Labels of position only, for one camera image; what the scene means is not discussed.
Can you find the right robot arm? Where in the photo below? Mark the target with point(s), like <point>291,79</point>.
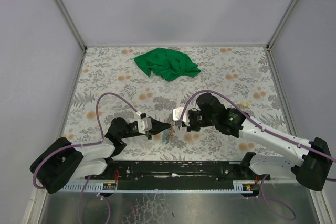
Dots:
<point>309,161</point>

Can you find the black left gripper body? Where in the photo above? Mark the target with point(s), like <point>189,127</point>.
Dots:
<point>151,130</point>

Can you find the white slotted cable duct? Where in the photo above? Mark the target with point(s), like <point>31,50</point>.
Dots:
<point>164,185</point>

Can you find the aluminium corner post left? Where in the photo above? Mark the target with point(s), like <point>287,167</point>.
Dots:
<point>71,25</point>

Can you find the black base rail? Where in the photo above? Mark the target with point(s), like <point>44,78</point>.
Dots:
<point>220,170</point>

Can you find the aluminium corner post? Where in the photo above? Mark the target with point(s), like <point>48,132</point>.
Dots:
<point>281,24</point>
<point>71,25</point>

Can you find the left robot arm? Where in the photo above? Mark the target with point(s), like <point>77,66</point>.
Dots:
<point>63,161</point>

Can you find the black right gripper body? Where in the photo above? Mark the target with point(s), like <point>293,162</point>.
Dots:
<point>189,120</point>

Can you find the green crumpled cloth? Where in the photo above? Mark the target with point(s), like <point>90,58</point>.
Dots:
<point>169,64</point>

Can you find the key with yellow ring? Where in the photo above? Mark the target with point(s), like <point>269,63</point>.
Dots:
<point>244,105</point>

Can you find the metal key organizer blue handle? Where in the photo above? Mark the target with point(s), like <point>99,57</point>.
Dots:
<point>167,135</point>

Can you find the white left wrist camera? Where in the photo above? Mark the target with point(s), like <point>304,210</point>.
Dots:
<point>144,122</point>

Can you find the aluminium corner post right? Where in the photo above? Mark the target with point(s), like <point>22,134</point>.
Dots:
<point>281,24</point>

